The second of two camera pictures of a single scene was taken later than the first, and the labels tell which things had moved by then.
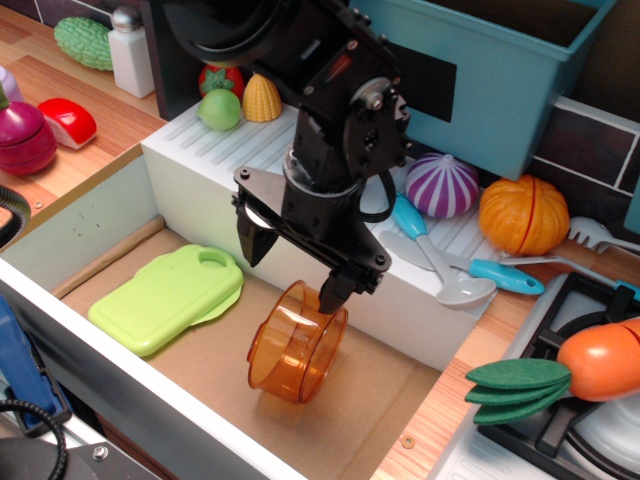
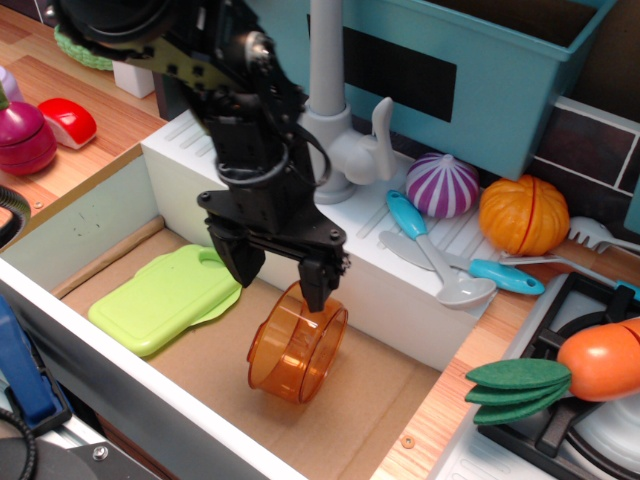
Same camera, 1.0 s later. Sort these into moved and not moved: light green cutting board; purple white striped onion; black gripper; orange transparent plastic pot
Moved: black gripper
Not moved: light green cutting board; purple white striped onion; orange transparent plastic pot
